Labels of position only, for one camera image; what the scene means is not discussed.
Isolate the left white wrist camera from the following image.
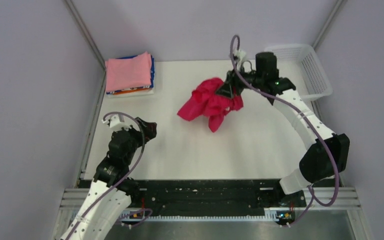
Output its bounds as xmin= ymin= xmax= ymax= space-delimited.
xmin=102 ymin=114 xmax=129 ymax=132

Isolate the orange folded t shirt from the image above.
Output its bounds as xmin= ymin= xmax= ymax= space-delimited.
xmin=111 ymin=88 xmax=152 ymax=95

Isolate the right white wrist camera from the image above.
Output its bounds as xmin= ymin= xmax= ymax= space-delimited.
xmin=232 ymin=48 xmax=247 ymax=68

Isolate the white plastic basket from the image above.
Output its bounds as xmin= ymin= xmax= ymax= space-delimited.
xmin=264 ymin=43 xmax=333 ymax=102

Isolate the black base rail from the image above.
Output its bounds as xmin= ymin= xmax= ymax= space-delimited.
xmin=129 ymin=179 xmax=307 ymax=217

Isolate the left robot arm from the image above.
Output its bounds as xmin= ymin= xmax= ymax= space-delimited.
xmin=60 ymin=111 xmax=157 ymax=240

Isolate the white folded t shirt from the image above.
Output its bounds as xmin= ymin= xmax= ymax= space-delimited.
xmin=105 ymin=88 xmax=154 ymax=98

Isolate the blue folded t shirt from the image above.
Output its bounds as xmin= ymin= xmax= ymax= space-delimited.
xmin=106 ymin=54 xmax=155 ymax=95

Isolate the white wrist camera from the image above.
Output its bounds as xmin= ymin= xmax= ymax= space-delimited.
xmin=102 ymin=114 xmax=129 ymax=132
xmin=232 ymin=48 xmax=247 ymax=68

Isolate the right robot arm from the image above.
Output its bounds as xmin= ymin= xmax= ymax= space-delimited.
xmin=217 ymin=50 xmax=350 ymax=206

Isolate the pink folded t shirt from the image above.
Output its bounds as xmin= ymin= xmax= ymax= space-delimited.
xmin=104 ymin=51 xmax=153 ymax=93

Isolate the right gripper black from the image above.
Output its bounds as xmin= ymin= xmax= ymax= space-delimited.
xmin=216 ymin=63 xmax=264 ymax=99

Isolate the crimson red t shirt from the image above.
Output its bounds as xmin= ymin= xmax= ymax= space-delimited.
xmin=177 ymin=77 xmax=244 ymax=133

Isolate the white cable duct strip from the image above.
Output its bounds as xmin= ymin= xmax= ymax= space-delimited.
xmin=105 ymin=211 xmax=294 ymax=223

